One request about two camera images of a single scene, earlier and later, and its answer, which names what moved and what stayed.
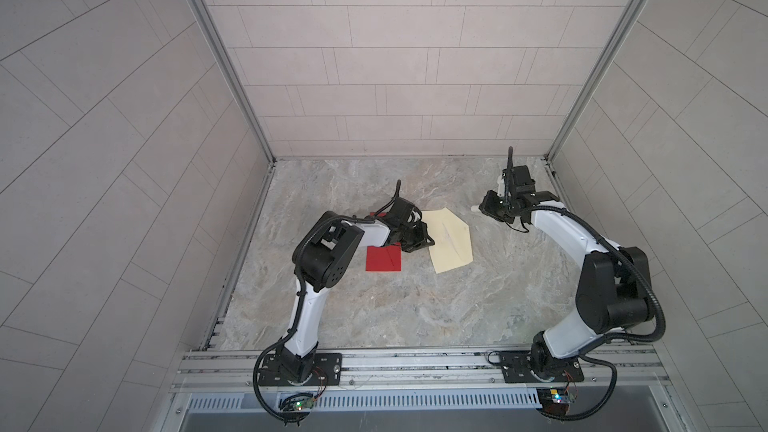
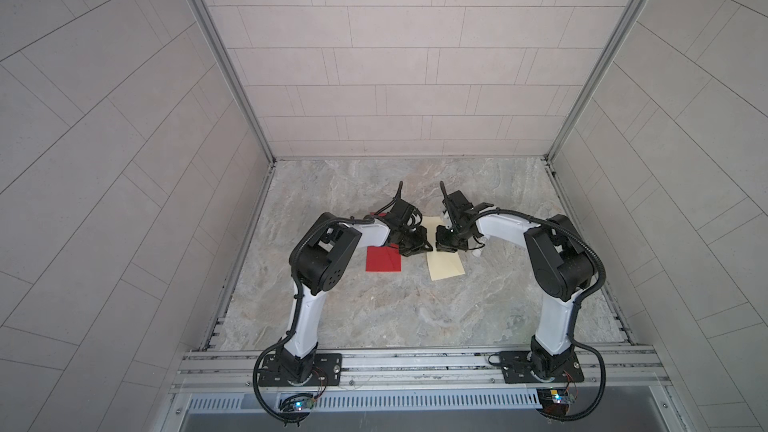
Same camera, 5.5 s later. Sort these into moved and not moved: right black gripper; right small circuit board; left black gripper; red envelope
Moved: right black gripper
Not moved: left black gripper; right small circuit board; red envelope
